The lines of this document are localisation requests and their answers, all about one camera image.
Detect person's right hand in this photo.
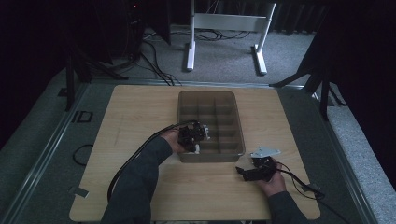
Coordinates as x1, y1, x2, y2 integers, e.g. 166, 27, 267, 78
255, 167, 288, 198

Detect white metal desk frame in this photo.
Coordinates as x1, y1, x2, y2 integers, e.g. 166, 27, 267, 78
185, 0, 277, 77

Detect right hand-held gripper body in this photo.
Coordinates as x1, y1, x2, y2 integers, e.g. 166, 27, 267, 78
248, 146, 282, 183

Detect black cable loop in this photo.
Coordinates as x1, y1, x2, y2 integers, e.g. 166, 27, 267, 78
72, 143, 95, 167

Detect person's left hand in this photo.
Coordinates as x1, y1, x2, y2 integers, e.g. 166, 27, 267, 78
160, 128, 189, 155

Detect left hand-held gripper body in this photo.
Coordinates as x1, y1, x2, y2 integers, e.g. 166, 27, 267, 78
177, 120, 211, 147

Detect black metal stand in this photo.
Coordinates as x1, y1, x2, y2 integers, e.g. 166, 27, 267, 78
268, 59, 349, 122
63, 43, 129, 113

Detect grey tape piece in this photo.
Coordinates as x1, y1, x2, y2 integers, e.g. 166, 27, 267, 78
303, 182, 322, 193
73, 186, 91, 199

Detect black floor cables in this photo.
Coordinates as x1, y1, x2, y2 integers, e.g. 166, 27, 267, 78
136, 27, 253, 87

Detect translucent brown divided organizer box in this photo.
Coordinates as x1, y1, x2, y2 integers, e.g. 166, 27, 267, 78
177, 90, 247, 163

